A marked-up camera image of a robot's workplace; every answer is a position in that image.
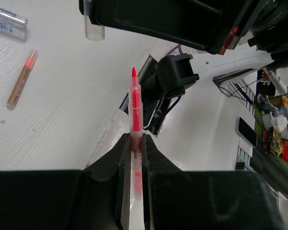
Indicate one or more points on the red translucent pen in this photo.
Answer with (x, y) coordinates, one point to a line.
(135, 112)

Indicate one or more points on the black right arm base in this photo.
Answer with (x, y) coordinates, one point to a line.
(163, 84)

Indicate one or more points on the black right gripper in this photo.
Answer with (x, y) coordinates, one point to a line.
(267, 20)

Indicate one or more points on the clear blue-capped spray bottle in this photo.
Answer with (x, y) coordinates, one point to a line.
(13, 24)

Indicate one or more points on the brown translucent pen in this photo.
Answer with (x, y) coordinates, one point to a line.
(22, 79)

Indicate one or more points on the clear pen cap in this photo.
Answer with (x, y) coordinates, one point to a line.
(92, 32)

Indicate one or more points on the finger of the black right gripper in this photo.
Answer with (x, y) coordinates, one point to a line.
(206, 25)

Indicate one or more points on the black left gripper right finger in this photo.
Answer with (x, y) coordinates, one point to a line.
(174, 199)

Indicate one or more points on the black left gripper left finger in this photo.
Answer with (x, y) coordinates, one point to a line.
(95, 198)

